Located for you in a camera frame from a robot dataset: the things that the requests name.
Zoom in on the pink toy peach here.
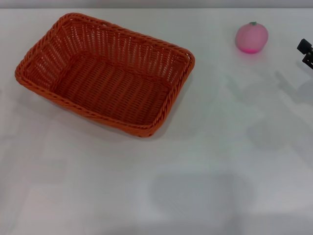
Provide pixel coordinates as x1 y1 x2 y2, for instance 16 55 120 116
235 21 269 54

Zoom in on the orange woven plastic basket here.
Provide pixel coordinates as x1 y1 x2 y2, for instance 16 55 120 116
14 12 196 138

